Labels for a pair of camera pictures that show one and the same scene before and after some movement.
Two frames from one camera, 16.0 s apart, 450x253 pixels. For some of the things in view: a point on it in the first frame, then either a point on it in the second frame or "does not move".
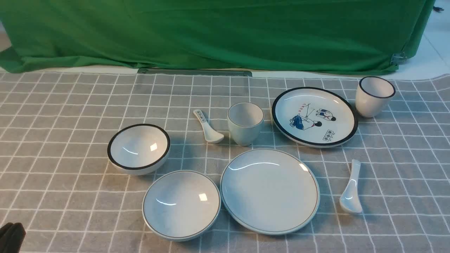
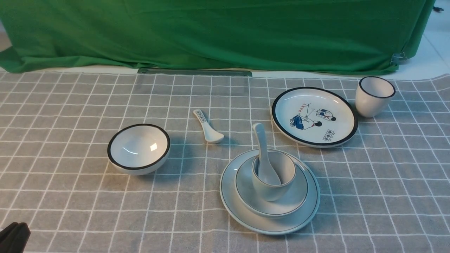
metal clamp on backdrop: x=398 y=58 does not move
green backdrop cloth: x=363 y=37 does not move
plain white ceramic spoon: x=349 y=199 → x=267 y=174
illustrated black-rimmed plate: x=314 y=117 does not move
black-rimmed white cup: x=372 y=93 does not move
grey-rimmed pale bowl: x=180 y=205 → x=251 y=201
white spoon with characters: x=211 y=135 does not move
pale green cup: x=245 y=119 → x=284 y=168
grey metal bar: x=220 y=72 does not move
